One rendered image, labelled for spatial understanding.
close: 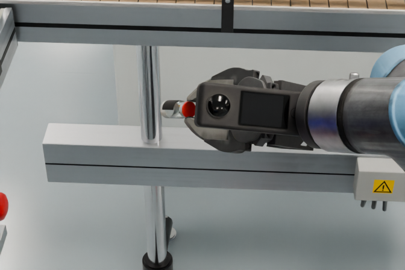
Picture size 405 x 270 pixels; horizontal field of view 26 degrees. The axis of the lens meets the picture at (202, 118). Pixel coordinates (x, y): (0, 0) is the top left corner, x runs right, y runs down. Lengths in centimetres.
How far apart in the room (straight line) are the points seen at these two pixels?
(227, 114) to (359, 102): 14
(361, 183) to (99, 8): 70
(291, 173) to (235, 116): 115
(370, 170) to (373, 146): 115
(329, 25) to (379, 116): 97
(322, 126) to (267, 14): 91
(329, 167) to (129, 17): 59
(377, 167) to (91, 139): 65
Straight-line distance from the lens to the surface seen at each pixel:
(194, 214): 263
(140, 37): 180
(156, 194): 213
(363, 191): 202
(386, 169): 200
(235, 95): 90
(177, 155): 202
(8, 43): 178
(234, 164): 202
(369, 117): 83
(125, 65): 260
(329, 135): 86
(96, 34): 182
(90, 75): 321
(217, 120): 89
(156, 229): 221
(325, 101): 86
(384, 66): 100
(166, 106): 107
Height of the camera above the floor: 184
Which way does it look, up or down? 38 degrees down
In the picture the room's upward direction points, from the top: straight up
